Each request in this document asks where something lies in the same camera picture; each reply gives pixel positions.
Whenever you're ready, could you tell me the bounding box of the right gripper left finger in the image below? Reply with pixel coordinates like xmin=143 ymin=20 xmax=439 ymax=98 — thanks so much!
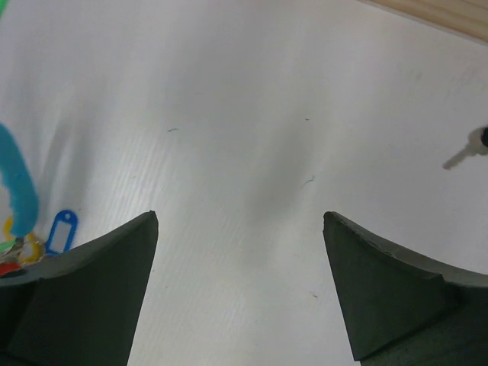
xmin=1 ymin=211 xmax=157 ymax=366

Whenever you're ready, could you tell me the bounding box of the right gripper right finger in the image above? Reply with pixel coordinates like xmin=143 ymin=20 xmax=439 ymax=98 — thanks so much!
xmin=323 ymin=212 xmax=487 ymax=365

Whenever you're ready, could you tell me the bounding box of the metal keyring plate with keys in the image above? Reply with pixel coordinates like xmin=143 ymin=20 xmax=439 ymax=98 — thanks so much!
xmin=1 ymin=125 xmax=79 ymax=278

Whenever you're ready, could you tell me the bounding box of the black tag key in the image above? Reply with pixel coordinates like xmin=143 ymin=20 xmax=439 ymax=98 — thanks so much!
xmin=442 ymin=126 xmax=487 ymax=170

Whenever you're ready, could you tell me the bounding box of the wooden rack stand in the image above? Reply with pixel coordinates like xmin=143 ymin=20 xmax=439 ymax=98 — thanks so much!
xmin=364 ymin=0 xmax=487 ymax=45

